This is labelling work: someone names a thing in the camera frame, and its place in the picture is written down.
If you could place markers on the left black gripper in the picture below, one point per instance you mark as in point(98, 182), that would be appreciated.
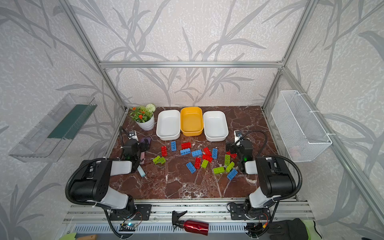
point(142, 149)

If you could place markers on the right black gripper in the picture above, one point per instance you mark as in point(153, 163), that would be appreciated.
point(233, 147)

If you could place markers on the red lego brick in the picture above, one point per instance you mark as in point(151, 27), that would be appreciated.
point(208, 158)
point(197, 164)
point(164, 151)
point(186, 145)
point(207, 152)
point(233, 156)

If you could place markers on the blue lego brick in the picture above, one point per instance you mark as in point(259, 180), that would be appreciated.
point(173, 146)
point(197, 153)
point(232, 174)
point(215, 153)
point(191, 167)
point(185, 152)

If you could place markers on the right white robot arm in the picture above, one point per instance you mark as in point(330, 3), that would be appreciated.
point(279, 179)

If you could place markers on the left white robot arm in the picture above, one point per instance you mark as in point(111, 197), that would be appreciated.
point(90, 183)

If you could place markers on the purple pink spatula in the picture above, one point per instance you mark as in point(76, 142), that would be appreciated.
point(143, 156)

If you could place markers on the green lego brick pair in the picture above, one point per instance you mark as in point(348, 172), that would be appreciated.
point(159, 160)

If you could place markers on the potted plant white pot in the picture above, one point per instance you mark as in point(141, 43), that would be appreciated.
point(144, 116)

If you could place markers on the right white container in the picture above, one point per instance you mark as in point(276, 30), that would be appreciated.
point(215, 126)

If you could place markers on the white container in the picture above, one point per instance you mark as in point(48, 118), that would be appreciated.
point(169, 125)
point(215, 126)

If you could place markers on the left white container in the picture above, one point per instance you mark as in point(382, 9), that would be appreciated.
point(169, 125)

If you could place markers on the small green lego brick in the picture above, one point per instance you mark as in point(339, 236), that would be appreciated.
point(204, 164)

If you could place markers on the yellow container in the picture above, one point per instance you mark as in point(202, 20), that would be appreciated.
point(192, 123)

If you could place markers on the left circuit board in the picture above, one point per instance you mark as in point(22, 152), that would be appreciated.
point(128, 227)

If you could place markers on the red spray bottle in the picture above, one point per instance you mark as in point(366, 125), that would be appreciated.
point(189, 225)

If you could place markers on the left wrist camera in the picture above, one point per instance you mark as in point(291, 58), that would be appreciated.
point(133, 135)

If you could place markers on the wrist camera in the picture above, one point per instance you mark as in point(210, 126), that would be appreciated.
point(238, 134)
point(133, 135)

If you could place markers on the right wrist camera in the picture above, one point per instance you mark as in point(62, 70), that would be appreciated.
point(238, 134)

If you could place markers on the white wire mesh basket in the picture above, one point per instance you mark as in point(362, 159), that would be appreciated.
point(302, 133)

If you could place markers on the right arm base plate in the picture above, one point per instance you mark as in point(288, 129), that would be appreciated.
point(245, 212)

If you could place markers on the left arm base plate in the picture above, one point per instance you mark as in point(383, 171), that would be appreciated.
point(140, 213)

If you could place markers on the clear wall shelf green mat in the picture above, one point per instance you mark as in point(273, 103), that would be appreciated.
point(50, 138)

